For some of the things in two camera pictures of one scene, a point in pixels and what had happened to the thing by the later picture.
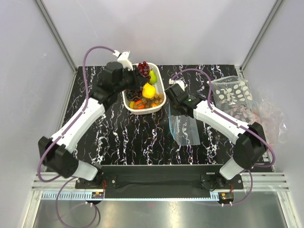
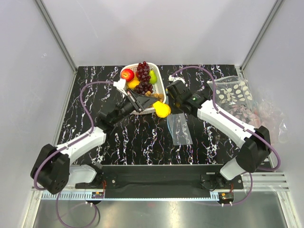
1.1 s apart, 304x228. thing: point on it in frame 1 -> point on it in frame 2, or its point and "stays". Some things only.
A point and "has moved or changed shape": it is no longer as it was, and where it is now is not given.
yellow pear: [148, 91] -> [162, 110]
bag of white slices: [232, 90] stays
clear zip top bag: [184, 129] has moved or changed shape
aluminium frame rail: [251, 181] stays
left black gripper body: [130, 80] -> [134, 99]
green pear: [153, 78] stays
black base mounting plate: [160, 177] stays
